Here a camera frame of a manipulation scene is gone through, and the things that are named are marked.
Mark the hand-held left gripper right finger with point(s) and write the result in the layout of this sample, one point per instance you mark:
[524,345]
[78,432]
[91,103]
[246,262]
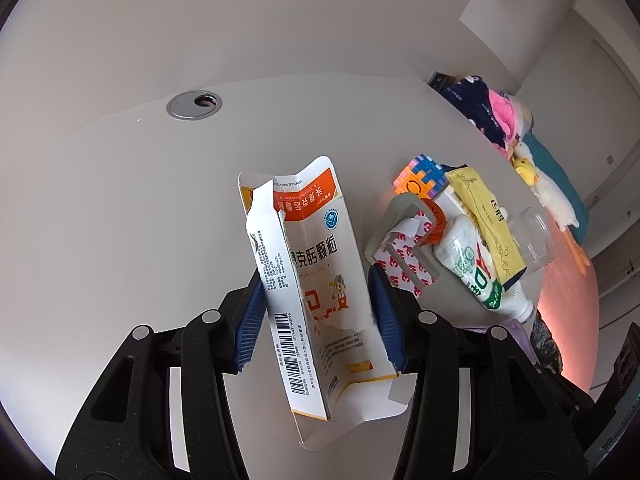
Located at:
[387,320]

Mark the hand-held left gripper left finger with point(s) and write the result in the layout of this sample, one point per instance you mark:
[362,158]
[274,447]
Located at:
[250,325]

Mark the orange and white medicine box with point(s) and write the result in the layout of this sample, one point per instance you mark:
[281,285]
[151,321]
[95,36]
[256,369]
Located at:
[320,260]

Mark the white bottle with green label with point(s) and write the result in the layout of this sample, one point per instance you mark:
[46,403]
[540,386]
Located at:
[465,255]

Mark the small white carton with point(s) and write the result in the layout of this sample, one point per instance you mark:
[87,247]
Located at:
[452,202]

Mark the yellow packet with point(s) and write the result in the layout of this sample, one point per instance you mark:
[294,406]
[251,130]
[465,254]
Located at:
[487,220]

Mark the clear plastic jar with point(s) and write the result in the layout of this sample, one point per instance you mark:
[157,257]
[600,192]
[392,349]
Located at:
[535,240]

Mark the bed with orange sheet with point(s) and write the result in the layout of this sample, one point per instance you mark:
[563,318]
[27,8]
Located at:
[570,300]

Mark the light purple plastic bag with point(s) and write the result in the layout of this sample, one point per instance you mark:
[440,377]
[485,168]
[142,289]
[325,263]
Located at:
[515,332]

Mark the colourful puzzle cube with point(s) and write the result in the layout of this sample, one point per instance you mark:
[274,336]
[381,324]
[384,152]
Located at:
[420,172]

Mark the white goose plush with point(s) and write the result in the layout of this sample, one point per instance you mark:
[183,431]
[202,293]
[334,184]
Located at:
[550,195]

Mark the yellow duck plush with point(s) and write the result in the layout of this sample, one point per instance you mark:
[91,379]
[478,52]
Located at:
[526,167]

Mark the teal pillow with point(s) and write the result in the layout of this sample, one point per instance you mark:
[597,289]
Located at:
[555,165]

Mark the navy printed garment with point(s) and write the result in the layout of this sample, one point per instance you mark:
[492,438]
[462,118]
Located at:
[472,100]

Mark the pink fleece garment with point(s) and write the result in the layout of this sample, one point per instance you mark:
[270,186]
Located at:
[502,110]

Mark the black flat device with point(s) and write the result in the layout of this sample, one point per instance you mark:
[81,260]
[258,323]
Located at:
[440,80]

